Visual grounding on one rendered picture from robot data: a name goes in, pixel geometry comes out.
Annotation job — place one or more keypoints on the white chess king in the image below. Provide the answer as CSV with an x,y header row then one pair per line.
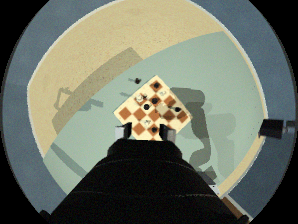
x,y
139,98

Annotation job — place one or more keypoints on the chessboard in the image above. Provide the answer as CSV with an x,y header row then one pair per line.
x,y
163,112

